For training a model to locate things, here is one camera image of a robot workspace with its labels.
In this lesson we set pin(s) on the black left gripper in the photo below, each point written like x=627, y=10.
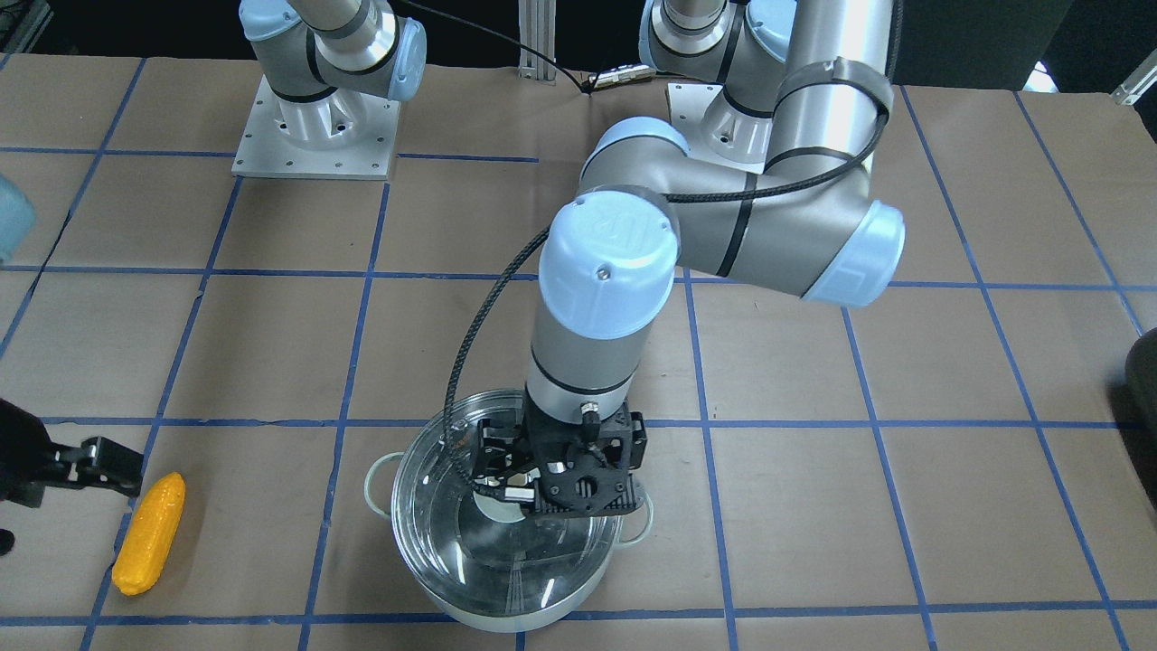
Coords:
x=496, y=442

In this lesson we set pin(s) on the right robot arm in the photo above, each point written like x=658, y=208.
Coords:
x=335, y=74

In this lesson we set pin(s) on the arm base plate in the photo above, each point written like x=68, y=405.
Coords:
x=716, y=131
x=347, y=136

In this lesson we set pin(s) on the glass pot lid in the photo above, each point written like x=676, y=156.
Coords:
x=470, y=542

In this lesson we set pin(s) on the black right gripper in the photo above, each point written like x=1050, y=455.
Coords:
x=20, y=449

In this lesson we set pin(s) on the aluminium frame post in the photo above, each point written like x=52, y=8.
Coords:
x=536, y=28

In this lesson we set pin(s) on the pale green electric pot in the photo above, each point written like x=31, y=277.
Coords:
x=506, y=579

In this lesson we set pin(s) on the yellow corn cob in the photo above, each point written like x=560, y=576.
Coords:
x=150, y=536

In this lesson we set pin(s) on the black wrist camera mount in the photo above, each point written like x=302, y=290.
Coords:
x=582, y=488

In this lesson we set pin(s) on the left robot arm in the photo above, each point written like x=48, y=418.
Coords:
x=784, y=203

